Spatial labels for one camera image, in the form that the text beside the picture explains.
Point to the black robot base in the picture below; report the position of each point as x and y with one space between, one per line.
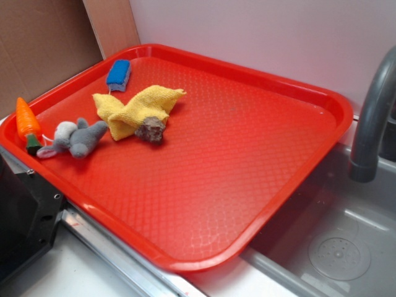
30 212

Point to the blue sponge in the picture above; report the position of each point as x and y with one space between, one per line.
118 75

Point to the red plastic tray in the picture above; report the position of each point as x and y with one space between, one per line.
236 146

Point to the brown rock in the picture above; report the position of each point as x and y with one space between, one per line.
151 130

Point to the yellow cloth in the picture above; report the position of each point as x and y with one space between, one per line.
124 119

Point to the grey plush bunny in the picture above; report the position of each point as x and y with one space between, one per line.
79 139

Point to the grey toy sink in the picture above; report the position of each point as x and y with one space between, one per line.
333 236

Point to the grey faucet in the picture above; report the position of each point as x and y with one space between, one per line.
375 132

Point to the orange toy carrot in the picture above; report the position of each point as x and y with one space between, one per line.
28 127

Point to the brown cardboard panel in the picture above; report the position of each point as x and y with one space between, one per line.
44 43

